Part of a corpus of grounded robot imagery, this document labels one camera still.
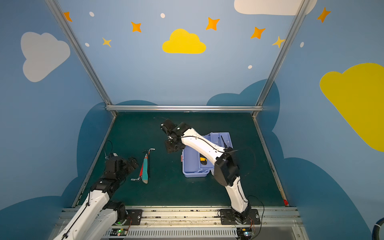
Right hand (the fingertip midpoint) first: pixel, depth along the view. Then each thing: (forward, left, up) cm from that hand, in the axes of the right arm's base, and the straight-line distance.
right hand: (172, 147), depth 85 cm
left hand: (-8, +22, -5) cm, 24 cm away
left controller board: (-40, +22, -14) cm, 48 cm away
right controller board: (-37, -39, -15) cm, 56 cm away
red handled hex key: (-12, +19, -14) cm, 26 cm away
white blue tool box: (-1, -13, -16) cm, 21 cm away
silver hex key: (-3, +17, -13) cm, 22 cm away
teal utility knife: (-12, +16, -14) cm, 25 cm away
